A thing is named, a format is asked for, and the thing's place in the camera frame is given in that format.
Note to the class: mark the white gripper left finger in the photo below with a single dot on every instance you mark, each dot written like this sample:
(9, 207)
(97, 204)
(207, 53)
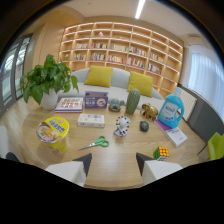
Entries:
(68, 170)

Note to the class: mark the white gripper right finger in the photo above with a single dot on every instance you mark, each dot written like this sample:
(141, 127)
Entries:
(156, 169)

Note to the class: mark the rubik's cube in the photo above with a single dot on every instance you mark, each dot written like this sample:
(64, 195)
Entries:
(161, 153)

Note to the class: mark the white purple book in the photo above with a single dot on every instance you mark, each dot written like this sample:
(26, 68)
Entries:
(174, 134)

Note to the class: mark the yellow instant noodle cup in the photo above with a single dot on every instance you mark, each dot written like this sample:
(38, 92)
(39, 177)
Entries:
(53, 132)

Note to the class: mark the dark grey stone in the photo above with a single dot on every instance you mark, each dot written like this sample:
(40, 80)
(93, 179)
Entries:
(144, 126)

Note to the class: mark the white flat box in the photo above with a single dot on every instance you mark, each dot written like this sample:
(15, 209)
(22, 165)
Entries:
(91, 120)

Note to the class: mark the golden elephant figurine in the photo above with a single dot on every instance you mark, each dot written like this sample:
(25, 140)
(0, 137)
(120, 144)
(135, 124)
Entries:
(149, 111)

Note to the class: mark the blue detergent bottle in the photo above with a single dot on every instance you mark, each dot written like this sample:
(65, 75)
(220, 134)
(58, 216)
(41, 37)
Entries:
(171, 111)

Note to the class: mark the green chair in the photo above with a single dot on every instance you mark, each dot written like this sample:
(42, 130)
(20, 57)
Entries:
(216, 146)

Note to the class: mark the colourful flat book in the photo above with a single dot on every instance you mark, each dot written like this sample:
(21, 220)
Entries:
(69, 104)

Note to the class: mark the tall green cactus ornament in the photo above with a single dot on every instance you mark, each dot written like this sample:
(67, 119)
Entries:
(133, 101)

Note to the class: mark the white radiator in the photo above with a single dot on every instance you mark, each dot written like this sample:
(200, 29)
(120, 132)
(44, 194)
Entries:
(187, 101)

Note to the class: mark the purple box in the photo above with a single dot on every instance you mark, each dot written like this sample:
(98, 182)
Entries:
(96, 99)

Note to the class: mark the small green cactus figurine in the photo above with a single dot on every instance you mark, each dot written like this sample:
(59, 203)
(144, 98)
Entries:
(116, 104)

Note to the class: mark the yellow cushion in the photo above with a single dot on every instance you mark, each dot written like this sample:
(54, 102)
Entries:
(140, 83)
(98, 76)

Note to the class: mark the light grey sofa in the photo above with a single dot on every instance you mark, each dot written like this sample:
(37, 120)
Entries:
(116, 87)

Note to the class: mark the green potted plant white pot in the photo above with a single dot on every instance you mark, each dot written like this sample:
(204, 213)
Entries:
(46, 81)

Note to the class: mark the white curtain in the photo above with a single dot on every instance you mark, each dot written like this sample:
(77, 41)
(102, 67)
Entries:
(207, 80)

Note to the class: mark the white air conditioner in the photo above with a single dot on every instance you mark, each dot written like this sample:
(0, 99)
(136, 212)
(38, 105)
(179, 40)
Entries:
(195, 40)

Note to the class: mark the ceiling light strip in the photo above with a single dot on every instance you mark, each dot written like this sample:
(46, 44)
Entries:
(140, 8)

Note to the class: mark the wooden bookshelf wall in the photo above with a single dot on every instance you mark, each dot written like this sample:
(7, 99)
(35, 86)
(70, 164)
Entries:
(123, 53)

